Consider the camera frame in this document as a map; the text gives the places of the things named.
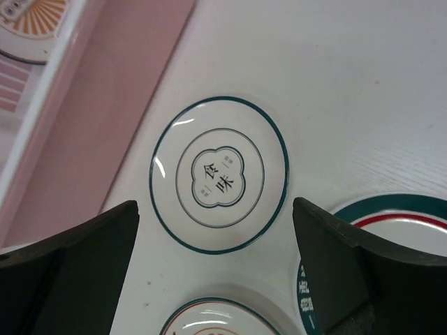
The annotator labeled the pink white dish rack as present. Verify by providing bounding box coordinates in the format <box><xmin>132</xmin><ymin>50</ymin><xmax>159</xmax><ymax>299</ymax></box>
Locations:
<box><xmin>1</xmin><ymin>1</ymin><xmax>196</xmax><ymax>248</ymax></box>

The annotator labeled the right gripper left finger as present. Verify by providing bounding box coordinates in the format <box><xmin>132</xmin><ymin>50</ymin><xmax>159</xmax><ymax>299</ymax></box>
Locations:
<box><xmin>1</xmin><ymin>200</ymin><xmax>140</xmax><ymax>334</ymax></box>

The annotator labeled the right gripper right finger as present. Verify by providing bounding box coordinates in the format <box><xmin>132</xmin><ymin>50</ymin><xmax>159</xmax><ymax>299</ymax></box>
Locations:
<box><xmin>291</xmin><ymin>197</ymin><xmax>447</xmax><ymax>335</ymax></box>

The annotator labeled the green red rimmed plate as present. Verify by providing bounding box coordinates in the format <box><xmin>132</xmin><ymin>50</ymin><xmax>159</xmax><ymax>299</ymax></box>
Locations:
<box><xmin>295</xmin><ymin>193</ymin><xmax>447</xmax><ymax>331</ymax></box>

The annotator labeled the orange sunburst plate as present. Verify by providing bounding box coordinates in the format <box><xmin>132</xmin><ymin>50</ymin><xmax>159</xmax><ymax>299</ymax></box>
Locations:
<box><xmin>1</xmin><ymin>0</ymin><xmax>71</xmax><ymax>65</ymax></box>
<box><xmin>160</xmin><ymin>297</ymin><xmax>280</xmax><ymax>335</ymax></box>

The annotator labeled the white plate quatrefoil motif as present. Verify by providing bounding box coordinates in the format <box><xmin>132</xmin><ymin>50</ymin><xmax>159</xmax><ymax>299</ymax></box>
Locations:
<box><xmin>149</xmin><ymin>96</ymin><xmax>290</xmax><ymax>255</ymax></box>

